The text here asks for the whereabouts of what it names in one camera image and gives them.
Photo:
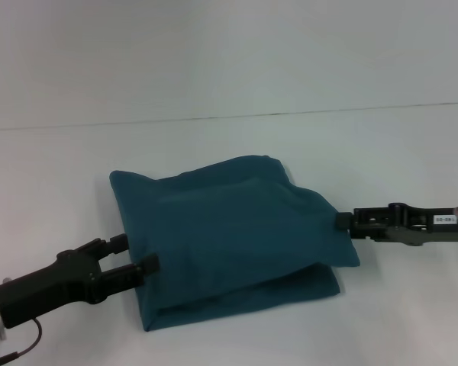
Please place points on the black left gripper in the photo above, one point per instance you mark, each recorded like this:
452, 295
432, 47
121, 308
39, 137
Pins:
49, 282

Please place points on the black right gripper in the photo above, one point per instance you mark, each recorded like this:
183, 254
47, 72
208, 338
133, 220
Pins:
427, 225

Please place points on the blue shirt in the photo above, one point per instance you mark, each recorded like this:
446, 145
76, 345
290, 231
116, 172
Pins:
229, 236

